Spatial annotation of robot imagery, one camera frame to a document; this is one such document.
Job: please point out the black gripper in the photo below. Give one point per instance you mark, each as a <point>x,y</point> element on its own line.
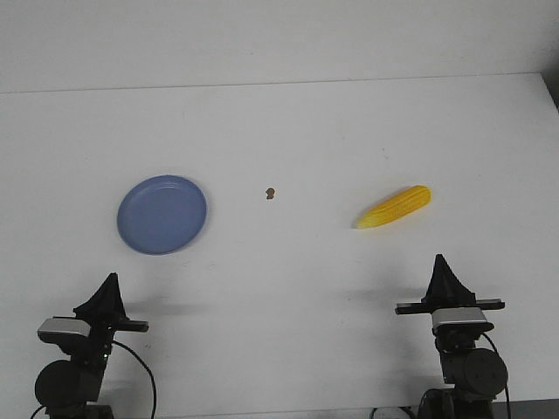
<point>452,289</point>
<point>101,307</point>

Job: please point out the yellow toy corn cob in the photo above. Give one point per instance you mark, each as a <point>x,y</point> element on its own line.
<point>394,207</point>

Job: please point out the blue round plate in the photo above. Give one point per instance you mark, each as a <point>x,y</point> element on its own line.
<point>161,214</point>

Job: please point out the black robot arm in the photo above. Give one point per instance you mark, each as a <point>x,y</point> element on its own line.
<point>71,388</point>
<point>475,375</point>

